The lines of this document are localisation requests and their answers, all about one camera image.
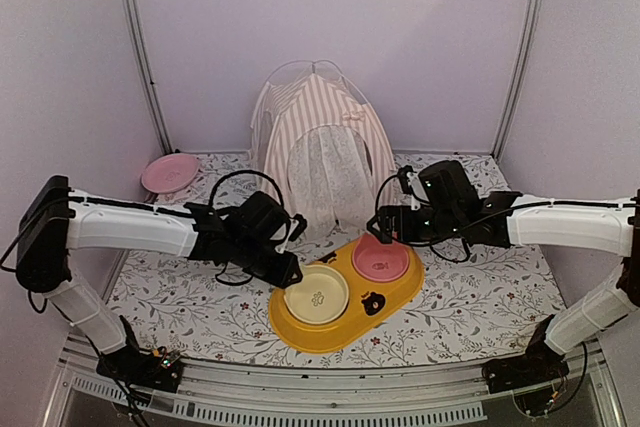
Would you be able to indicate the right aluminium frame post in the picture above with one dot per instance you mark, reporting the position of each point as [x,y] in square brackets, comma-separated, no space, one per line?
[525,45]

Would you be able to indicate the yellow double bowl holder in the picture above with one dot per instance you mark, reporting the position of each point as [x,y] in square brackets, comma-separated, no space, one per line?
[370,304]

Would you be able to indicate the striped pet tent fabric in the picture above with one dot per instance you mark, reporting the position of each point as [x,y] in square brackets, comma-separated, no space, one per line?
[325,152]

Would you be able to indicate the pink bowl behind tent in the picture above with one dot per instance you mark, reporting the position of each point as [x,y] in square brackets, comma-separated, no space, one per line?
[170,173]

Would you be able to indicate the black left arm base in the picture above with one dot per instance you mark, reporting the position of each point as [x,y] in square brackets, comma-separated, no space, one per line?
[159,369]

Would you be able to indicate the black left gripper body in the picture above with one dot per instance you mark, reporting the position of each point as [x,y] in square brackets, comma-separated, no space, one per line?
[251,260]

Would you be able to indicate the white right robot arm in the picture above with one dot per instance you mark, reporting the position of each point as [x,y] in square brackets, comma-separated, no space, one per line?
[606,230]

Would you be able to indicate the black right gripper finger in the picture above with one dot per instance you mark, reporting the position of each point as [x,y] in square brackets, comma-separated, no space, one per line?
[381,236]
[379,218]

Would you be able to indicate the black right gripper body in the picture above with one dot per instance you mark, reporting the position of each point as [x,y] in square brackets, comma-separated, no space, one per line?
[443,222]

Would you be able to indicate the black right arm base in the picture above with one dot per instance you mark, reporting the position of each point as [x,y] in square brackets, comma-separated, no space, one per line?
[538,364]

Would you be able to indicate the pink cat-ear pet bowl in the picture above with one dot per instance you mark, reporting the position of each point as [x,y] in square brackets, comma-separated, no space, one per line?
[378,262]

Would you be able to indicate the front aluminium rail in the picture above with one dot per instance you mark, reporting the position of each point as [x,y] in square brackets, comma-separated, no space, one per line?
[225,394]

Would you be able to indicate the aluminium frame post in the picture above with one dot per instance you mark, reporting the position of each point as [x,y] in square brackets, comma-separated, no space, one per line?
[142,61]
[525,45]

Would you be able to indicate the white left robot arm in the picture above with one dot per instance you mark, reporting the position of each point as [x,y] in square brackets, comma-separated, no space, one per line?
[61,220]

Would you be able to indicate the left aluminium frame post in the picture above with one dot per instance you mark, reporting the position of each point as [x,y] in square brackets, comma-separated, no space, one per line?
[142,61]

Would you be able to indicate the cream cat-ear pet bowl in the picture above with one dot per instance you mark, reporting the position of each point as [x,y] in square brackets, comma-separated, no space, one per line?
[321,297]

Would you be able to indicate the white flexible tent pole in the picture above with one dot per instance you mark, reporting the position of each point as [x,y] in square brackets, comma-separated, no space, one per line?
[286,73]

